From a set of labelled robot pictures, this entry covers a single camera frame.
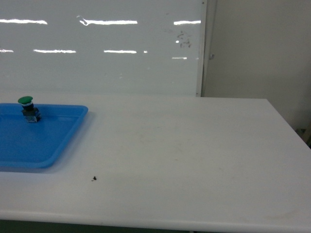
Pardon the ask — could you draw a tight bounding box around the white glossy whiteboard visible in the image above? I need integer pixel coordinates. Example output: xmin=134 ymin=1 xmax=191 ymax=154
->
xmin=0 ymin=0 xmax=217 ymax=96

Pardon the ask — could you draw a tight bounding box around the green mushroom push button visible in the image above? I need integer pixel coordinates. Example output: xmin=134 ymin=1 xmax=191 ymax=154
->
xmin=18 ymin=96 xmax=41 ymax=123

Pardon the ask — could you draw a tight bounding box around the blue plastic tray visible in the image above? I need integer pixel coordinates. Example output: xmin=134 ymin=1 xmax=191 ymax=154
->
xmin=0 ymin=103 xmax=88 ymax=168

